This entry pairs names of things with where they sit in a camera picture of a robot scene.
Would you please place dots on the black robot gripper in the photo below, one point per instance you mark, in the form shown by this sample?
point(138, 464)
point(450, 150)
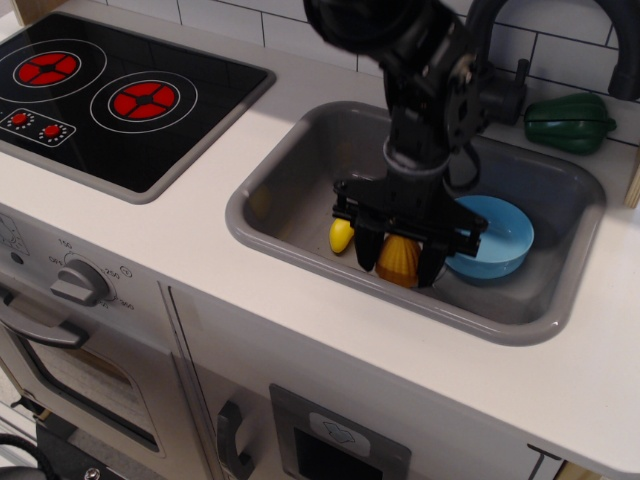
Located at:
point(417, 205)

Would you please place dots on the yellow toy corn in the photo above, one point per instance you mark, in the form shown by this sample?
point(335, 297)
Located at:
point(398, 261)

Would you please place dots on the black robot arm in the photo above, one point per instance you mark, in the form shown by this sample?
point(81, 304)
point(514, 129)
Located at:
point(429, 62)

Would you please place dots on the light blue plastic bowl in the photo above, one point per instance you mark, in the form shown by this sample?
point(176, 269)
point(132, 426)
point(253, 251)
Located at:
point(503, 246)

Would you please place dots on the grey toy sink basin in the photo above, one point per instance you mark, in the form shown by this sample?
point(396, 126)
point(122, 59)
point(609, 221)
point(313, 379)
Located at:
point(284, 209)

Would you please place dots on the yellow toy banana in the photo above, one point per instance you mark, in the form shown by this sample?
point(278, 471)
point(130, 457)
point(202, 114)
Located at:
point(340, 235)

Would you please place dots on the dark grey toy faucet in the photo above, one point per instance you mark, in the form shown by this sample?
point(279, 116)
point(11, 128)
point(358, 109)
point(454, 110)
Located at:
point(503, 99)

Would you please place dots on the grey dispenser panel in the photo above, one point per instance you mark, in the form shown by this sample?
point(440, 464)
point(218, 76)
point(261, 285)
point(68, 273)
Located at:
point(317, 443)

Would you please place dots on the green toy bell pepper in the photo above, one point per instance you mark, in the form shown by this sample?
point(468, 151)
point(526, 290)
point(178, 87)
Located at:
point(576, 123)

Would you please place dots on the black toy stovetop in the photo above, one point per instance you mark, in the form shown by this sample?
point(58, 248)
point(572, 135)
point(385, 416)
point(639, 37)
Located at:
point(120, 112)

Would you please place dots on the toy oven door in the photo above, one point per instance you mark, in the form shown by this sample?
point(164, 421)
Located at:
point(119, 390)

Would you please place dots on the grey oven temperature knob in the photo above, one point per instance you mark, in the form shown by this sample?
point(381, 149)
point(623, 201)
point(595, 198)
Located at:
point(80, 283)

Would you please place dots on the grey cabinet door handle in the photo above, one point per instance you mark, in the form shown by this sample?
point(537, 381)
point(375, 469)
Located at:
point(229, 423)

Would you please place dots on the grey oven door handle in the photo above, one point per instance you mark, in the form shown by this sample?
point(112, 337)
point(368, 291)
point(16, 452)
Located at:
point(65, 335)

